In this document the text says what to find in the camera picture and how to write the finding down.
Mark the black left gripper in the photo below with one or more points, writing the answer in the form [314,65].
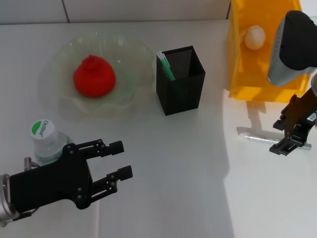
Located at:
[49,183]

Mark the clear green-label water bottle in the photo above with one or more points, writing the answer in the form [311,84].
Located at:
[47,146]

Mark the black mesh pen holder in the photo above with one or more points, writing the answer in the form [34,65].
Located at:
[180,96]

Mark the green pen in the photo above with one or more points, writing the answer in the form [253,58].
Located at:
[167,67]

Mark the silver glitter pen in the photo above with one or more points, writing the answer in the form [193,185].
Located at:
[260,138]

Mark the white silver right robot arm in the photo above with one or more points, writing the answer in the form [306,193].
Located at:
[314,84]

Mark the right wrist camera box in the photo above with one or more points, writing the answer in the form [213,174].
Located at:
[289,47]

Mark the red-orange fruit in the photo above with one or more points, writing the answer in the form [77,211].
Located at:
[95,78]

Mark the green glass fruit plate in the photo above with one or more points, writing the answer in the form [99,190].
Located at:
[131,81]

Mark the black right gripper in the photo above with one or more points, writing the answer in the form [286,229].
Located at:
[307,109]

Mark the white paper ball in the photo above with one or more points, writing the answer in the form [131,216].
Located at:
[255,37]

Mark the yellow plastic bin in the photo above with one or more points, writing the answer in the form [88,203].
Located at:
[257,74]

